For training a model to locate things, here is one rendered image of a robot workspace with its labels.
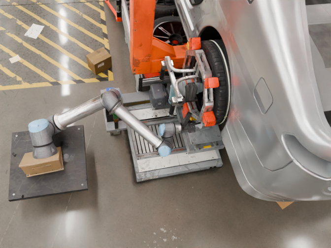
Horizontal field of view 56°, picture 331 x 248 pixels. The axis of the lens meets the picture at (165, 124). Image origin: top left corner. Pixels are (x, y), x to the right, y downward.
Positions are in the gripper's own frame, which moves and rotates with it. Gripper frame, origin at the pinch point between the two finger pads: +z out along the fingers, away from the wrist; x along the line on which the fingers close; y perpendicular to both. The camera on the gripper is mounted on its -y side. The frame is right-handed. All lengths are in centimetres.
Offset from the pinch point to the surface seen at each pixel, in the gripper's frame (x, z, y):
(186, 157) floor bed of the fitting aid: -35, -7, 44
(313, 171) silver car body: 110, 17, 1
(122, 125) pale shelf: -26, -64, 1
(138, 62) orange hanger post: -41, -42, -49
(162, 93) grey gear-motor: -51, -21, -18
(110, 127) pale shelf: -25, -74, 1
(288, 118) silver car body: 106, 6, -27
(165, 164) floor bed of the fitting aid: -33, -28, 46
